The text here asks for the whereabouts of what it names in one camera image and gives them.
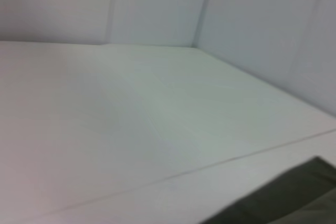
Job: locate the dark green t-shirt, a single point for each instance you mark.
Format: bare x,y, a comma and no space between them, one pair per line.
296,197

